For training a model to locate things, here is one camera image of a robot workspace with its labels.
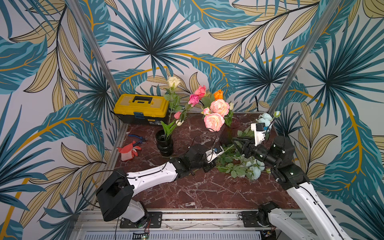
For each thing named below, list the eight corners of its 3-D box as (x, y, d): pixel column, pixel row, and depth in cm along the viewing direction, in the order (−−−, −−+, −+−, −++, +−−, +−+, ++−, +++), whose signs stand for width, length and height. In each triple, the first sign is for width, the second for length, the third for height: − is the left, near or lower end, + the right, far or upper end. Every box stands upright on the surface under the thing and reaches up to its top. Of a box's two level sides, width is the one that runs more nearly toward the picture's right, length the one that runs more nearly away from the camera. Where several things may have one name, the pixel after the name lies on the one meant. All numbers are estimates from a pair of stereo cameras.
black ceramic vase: (157, 151, 99) (151, 136, 85) (164, 143, 103) (160, 128, 89) (167, 159, 96) (164, 144, 82) (175, 150, 99) (172, 135, 86)
